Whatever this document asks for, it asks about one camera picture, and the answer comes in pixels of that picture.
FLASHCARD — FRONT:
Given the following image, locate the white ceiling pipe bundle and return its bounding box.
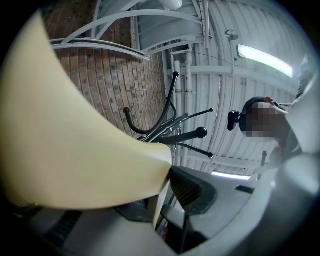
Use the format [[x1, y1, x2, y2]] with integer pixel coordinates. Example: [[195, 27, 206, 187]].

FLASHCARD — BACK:
[[169, 47, 195, 118]]

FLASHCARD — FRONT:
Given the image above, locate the black head-mounted camera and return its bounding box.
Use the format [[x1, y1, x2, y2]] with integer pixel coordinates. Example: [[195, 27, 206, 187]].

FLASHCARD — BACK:
[[226, 109, 242, 132]]

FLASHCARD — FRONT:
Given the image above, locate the person's head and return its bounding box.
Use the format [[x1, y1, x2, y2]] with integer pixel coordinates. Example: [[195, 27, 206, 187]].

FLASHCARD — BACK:
[[242, 96, 292, 151]]

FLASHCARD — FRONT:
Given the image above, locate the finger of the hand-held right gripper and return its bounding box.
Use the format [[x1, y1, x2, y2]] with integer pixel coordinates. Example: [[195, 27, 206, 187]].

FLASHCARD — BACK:
[[169, 165, 262, 242]]

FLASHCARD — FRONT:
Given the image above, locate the white metal shelf rack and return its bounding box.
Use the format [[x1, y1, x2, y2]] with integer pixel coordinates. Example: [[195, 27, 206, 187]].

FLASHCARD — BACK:
[[49, 0, 213, 61]]

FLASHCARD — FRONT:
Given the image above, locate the light wooden clothes hanger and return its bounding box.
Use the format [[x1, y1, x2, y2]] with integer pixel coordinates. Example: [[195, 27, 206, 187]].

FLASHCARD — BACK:
[[0, 9, 184, 211]]

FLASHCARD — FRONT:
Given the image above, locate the long ceiling light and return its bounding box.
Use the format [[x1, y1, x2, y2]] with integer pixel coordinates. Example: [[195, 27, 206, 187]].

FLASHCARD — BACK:
[[211, 170, 252, 181], [237, 44, 294, 79]]

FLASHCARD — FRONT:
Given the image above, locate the black coat rack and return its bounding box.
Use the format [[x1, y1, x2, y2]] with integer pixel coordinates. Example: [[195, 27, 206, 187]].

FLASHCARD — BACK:
[[122, 71, 215, 160]]

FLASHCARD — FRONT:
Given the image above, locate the round ceiling sensor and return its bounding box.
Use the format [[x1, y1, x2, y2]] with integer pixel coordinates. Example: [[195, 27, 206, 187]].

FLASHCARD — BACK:
[[224, 29, 240, 41]]

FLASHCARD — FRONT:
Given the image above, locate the person's right forearm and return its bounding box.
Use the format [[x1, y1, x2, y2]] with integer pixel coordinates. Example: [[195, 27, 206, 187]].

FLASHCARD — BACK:
[[199, 152, 320, 256]]

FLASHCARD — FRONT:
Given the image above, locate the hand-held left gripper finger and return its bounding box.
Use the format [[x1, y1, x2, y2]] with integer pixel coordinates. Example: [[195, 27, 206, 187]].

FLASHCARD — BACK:
[[24, 197, 176, 256]]

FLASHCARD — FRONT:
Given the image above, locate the person's torso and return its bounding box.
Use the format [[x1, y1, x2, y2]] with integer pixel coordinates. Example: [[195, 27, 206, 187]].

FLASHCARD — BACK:
[[269, 53, 320, 161]]

